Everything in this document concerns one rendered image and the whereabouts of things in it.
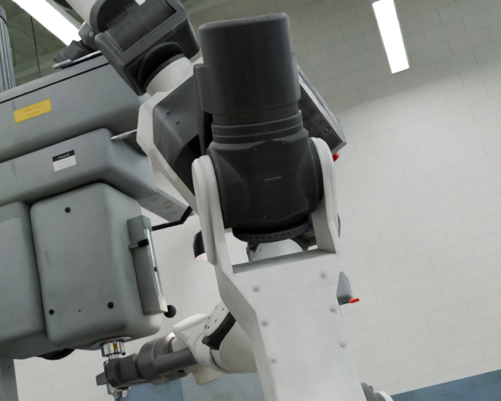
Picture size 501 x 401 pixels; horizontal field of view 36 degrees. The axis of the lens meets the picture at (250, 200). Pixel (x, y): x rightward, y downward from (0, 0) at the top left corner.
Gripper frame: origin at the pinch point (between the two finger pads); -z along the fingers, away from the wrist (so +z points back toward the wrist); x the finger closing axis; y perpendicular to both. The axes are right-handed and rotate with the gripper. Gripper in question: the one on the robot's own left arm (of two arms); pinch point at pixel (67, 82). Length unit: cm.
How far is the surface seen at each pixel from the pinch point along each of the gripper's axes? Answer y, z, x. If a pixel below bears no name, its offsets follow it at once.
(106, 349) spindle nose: -55, -32, -2
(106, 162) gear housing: -31.2, -1.9, -8.3
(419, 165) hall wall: 186, -20, 645
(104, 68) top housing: -15.8, 11.6, -8.3
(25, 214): -24.4, -22.3, -12.1
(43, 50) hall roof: 611, -202, 502
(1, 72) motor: 13.7, -8.8, -6.2
